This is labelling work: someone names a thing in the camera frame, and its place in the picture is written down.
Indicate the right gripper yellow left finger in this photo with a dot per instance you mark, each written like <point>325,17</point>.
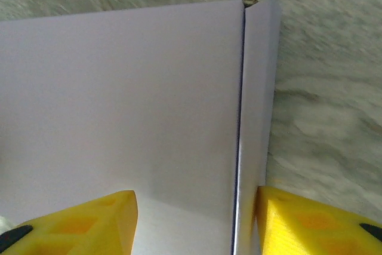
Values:
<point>74,228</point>

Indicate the white and lilac paper box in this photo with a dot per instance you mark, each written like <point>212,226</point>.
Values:
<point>119,102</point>

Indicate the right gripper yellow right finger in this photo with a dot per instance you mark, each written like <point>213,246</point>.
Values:
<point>313,228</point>

